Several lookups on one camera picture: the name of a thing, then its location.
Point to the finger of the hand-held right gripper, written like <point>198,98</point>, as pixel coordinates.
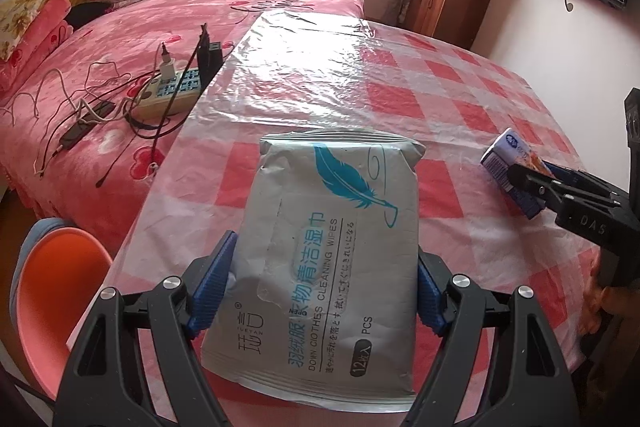
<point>530,184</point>
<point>570,174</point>

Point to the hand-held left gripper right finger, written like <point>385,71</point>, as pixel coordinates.
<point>430,297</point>

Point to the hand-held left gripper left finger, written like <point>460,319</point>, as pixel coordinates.
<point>215,277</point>

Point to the small blue white box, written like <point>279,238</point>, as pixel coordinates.
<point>500,157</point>

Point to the silver wet wipes pack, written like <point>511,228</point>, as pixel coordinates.
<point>320,257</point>

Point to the pink plastic bin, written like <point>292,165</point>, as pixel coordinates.
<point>55,297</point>

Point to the person's right hand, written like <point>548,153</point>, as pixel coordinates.
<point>602,302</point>

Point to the pink checkered tablecloth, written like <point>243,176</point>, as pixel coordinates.
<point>375,82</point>

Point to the beige power strip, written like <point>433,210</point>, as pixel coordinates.
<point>170,94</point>

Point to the blue plastic stool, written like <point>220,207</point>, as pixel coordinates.
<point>30,242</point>

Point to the flat black power adapter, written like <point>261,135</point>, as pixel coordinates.
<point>87,124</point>

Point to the brown wooden cabinet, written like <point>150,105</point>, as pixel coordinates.
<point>450,2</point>

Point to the white charger plug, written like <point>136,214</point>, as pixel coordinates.
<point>166,59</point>

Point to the black plug adapter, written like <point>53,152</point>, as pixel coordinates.
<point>209,52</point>

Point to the pink bed cover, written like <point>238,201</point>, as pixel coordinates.
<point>150,17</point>

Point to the dark cloth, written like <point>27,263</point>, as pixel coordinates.
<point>90,14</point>

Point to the folded pink blanket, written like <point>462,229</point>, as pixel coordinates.
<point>45,32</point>

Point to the yellow floral pillow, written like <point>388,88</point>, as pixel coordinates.
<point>20,24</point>

